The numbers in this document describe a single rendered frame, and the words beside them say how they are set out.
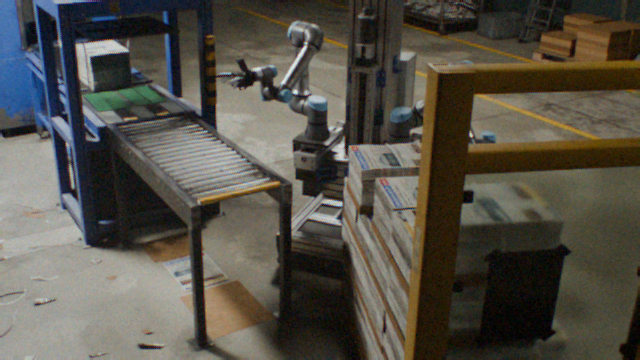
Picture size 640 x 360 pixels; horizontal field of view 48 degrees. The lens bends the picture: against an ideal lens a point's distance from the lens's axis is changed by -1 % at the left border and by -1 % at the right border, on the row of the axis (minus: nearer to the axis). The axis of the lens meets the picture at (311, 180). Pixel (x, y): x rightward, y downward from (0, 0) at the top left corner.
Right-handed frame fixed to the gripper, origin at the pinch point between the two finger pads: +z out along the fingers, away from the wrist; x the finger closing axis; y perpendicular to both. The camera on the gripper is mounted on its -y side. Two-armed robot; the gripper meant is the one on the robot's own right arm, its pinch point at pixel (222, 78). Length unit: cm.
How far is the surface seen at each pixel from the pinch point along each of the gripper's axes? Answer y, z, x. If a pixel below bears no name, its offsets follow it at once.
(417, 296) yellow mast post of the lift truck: -27, 87, -204
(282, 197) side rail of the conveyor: 45, 1, -55
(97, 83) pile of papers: 56, -5, 153
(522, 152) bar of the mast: -66, 67, -212
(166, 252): 128, 11, 39
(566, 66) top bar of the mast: -87, 59, -213
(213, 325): 119, 34, -45
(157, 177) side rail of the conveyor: 45, 42, -4
